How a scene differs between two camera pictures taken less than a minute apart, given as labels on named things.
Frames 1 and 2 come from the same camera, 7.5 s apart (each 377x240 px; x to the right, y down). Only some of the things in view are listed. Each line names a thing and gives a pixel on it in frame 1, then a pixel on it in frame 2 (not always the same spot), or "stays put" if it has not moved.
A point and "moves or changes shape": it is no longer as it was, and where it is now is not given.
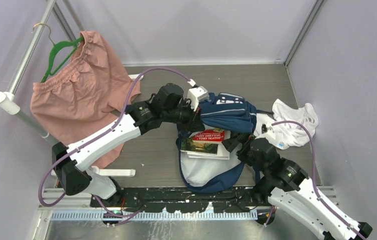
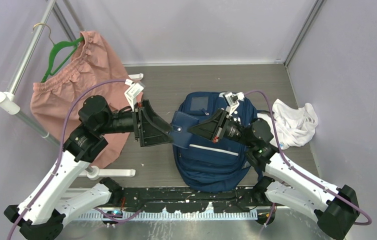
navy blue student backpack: [218, 111] moves or changes shape
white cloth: [292, 134] stays put
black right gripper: [235, 140] -> [212, 127]
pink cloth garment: [90, 93] stays put
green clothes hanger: [75, 42] stays put
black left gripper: [193, 122] -> [149, 128]
